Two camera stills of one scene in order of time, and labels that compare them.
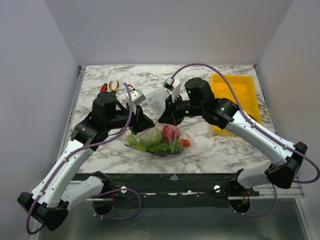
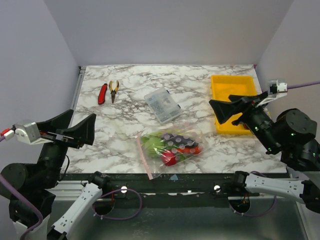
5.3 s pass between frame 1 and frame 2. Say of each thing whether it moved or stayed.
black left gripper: moved
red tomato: moved
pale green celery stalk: moved
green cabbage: moved
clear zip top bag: moved
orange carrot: moved
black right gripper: moved
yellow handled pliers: stayed
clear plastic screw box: stayed
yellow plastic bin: stayed
